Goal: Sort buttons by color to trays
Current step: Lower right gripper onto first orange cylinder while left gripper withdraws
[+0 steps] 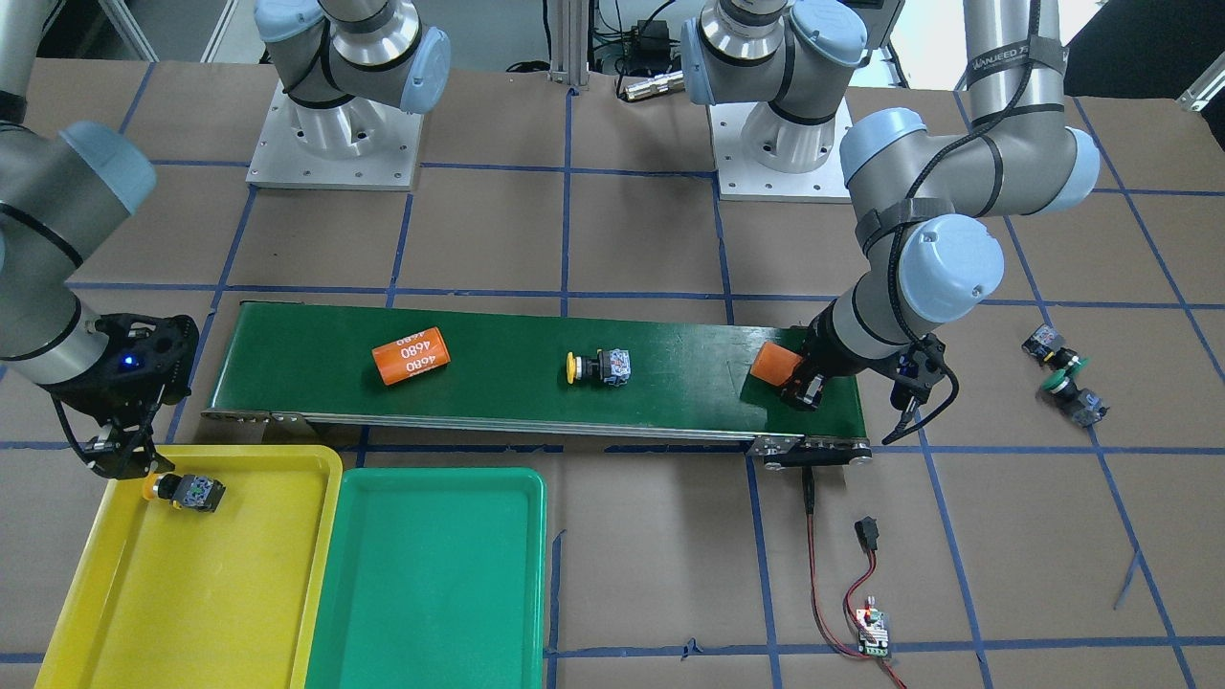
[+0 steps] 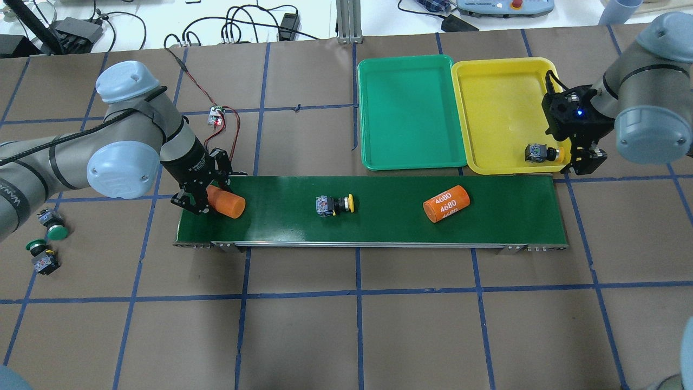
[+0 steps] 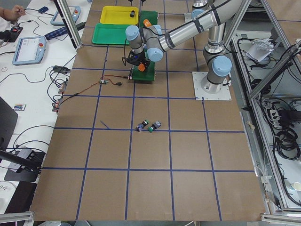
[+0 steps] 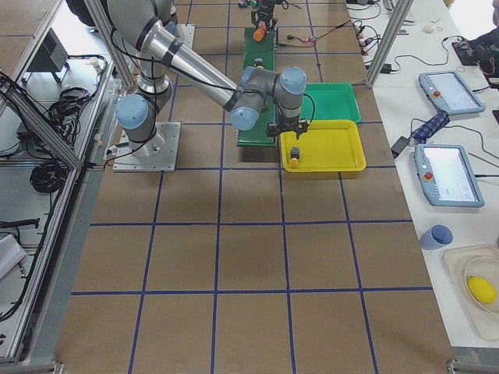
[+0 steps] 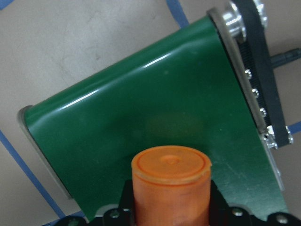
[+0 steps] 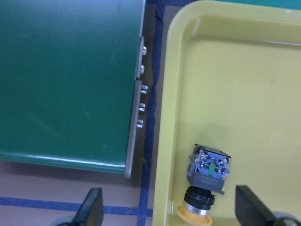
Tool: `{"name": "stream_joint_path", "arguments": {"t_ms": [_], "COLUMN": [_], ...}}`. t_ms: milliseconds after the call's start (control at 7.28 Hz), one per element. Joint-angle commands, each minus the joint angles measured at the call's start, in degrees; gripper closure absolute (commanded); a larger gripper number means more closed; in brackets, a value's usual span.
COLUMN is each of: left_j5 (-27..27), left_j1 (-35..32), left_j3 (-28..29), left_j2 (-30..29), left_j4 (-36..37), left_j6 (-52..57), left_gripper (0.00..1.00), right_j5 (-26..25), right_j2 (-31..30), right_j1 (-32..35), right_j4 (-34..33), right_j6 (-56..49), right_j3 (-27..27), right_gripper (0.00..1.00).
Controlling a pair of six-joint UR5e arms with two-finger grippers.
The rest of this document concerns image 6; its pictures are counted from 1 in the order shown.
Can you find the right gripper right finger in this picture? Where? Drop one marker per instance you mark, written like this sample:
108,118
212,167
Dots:
250,210

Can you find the green conveyor belt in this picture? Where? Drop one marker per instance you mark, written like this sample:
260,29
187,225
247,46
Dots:
70,82

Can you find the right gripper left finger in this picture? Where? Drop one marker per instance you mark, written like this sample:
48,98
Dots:
90,212

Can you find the yellow push button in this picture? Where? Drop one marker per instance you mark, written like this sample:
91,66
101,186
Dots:
206,173

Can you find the yellow plastic tray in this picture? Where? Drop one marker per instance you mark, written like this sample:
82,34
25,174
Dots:
232,82

